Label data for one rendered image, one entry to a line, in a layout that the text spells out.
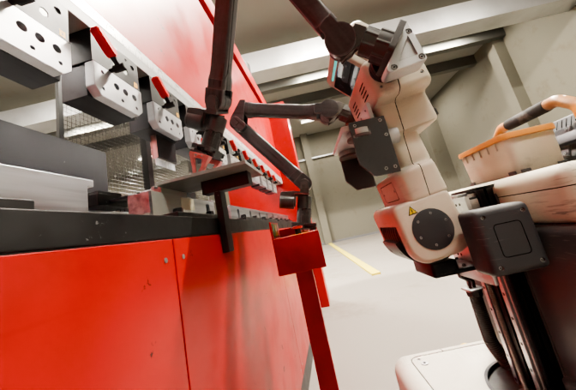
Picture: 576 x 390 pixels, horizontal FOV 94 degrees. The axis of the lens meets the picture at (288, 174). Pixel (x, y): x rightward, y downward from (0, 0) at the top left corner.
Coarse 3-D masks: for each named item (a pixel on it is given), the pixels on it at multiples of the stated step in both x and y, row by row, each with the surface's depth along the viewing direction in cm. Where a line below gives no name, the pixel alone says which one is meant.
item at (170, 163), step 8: (152, 136) 81; (152, 144) 80; (160, 144) 82; (168, 144) 87; (152, 152) 80; (160, 152) 81; (168, 152) 85; (160, 160) 82; (168, 160) 84; (176, 160) 89; (168, 168) 85
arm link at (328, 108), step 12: (240, 108) 111; (252, 108) 112; (264, 108) 112; (276, 108) 111; (288, 108) 111; (300, 108) 110; (312, 108) 109; (324, 108) 106; (336, 108) 106; (312, 120) 114
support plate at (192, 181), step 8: (216, 168) 71; (224, 168) 71; (232, 168) 72; (240, 168) 74; (248, 168) 76; (184, 176) 72; (192, 176) 72; (200, 176) 73; (208, 176) 75; (216, 176) 76; (224, 176) 78; (256, 176) 87; (160, 184) 73; (168, 184) 75; (176, 184) 76; (184, 184) 78; (192, 184) 80; (200, 184) 82; (192, 192) 90
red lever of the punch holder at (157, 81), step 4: (156, 76) 76; (152, 80) 76; (156, 80) 76; (160, 80) 77; (156, 84) 77; (160, 84) 77; (156, 88) 78; (160, 88) 78; (164, 88) 78; (160, 92) 78; (164, 92) 78; (164, 96) 79; (168, 96) 80; (168, 100) 80; (168, 104) 81; (172, 104) 81; (176, 104) 82; (168, 108) 82
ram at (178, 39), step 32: (64, 0) 55; (96, 0) 64; (128, 0) 78; (160, 0) 100; (192, 0) 137; (128, 32) 74; (160, 32) 94; (192, 32) 126; (160, 64) 88; (192, 64) 116; (192, 96) 108; (256, 128) 226; (256, 160) 196
